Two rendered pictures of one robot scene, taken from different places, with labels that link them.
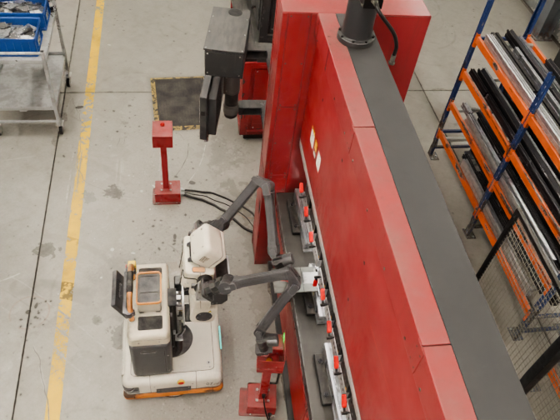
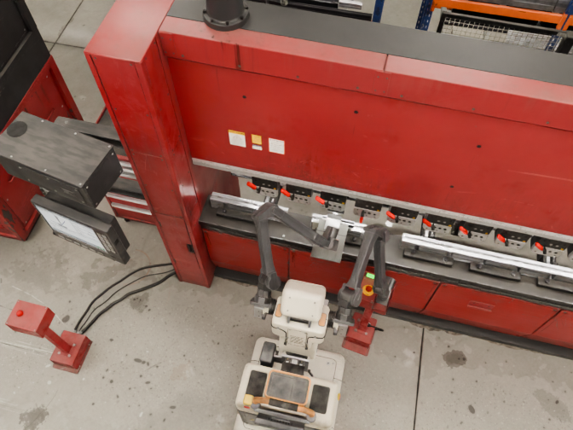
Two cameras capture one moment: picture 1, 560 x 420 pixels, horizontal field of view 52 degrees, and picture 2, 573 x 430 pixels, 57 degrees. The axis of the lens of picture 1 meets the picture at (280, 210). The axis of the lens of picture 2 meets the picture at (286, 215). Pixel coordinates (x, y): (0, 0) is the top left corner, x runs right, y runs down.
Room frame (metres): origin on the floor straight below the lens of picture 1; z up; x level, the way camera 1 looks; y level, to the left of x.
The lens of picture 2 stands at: (1.62, 1.30, 3.80)
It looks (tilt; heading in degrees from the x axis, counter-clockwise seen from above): 59 degrees down; 297
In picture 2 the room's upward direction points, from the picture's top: straight up
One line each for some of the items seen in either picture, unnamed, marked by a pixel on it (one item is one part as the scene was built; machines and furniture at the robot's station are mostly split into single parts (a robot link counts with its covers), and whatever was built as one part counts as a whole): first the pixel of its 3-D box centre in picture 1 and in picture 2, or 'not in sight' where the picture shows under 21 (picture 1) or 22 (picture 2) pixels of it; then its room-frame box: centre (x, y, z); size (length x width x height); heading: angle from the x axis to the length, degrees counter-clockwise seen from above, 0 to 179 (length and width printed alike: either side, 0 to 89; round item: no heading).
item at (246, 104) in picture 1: (256, 120); (112, 196); (3.30, 0.27, 1.18); 0.40 x 0.24 x 0.07; 13
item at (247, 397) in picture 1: (257, 398); (360, 333); (1.69, -0.04, 0.06); 0.25 x 0.20 x 0.12; 96
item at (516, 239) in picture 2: (359, 417); (512, 233); (1.15, -0.52, 1.26); 0.15 x 0.09 x 0.17; 13
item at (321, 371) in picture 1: (322, 378); (428, 257); (1.50, -0.38, 0.89); 0.30 x 0.05 x 0.03; 13
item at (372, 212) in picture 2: (329, 277); (368, 203); (1.93, -0.33, 1.26); 0.15 x 0.09 x 0.17; 13
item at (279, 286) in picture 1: (294, 279); (329, 240); (2.06, -0.15, 1.00); 0.26 x 0.18 x 0.01; 103
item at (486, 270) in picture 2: not in sight; (494, 271); (1.11, -0.47, 0.89); 0.30 x 0.05 x 0.03; 13
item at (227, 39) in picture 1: (226, 83); (81, 198); (3.21, 0.49, 1.53); 0.51 x 0.25 x 0.85; 4
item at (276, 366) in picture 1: (271, 351); (375, 293); (1.70, -0.07, 0.75); 0.20 x 0.16 x 0.18; 6
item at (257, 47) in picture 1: (261, 63); (84, 144); (3.30, 0.27, 1.67); 0.40 x 0.24 x 0.07; 13
